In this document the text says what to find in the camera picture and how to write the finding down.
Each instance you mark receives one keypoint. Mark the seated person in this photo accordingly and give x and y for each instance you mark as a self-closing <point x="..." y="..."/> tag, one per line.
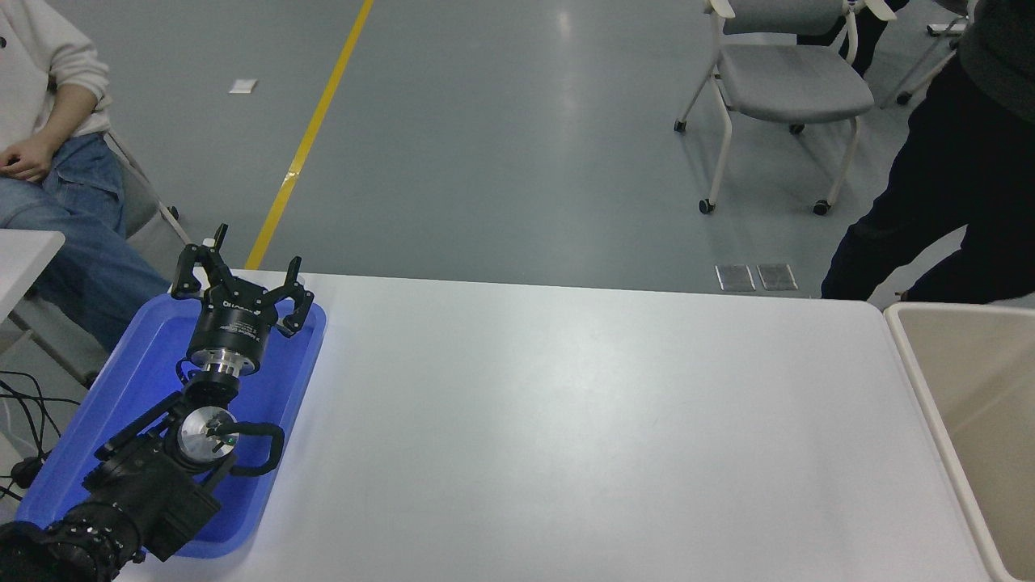
<point x="73" y="234"/>

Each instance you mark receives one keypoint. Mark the large pale bin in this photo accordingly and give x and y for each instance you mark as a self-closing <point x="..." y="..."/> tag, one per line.
<point x="978" y="404"/>

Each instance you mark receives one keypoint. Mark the standing person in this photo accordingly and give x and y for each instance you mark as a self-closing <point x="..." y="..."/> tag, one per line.
<point x="954" y="178"/>

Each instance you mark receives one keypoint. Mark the blue plastic tray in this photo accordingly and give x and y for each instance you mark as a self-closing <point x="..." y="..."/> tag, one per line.
<point x="129" y="380"/>

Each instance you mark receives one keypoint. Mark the grey chair with white frame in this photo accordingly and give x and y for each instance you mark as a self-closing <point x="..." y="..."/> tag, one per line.
<point x="792" y="81"/>

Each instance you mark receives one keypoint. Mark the small white table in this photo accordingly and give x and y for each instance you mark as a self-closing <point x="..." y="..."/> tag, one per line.
<point x="24" y="259"/>

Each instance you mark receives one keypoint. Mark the metal floor plate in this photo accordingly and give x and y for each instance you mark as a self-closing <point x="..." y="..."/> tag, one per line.
<point x="778" y="276"/>
<point x="734" y="278"/>

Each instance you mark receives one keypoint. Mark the white chair frame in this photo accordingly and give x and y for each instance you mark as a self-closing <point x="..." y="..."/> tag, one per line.
<point x="926" y="69"/>

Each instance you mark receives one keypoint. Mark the grey folding chair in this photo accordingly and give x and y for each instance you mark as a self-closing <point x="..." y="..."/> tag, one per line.
<point x="141" y="202"/>

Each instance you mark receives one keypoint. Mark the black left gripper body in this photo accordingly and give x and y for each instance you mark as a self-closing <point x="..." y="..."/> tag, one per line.
<point x="230" y="327"/>

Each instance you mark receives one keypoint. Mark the person's forearm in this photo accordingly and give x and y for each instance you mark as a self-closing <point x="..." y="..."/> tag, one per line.
<point x="69" y="109"/>

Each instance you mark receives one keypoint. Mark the person's hand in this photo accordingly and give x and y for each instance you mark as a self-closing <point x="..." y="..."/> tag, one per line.
<point x="28" y="160"/>

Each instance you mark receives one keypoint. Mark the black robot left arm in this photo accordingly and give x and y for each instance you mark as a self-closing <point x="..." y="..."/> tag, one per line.
<point x="154" y="485"/>

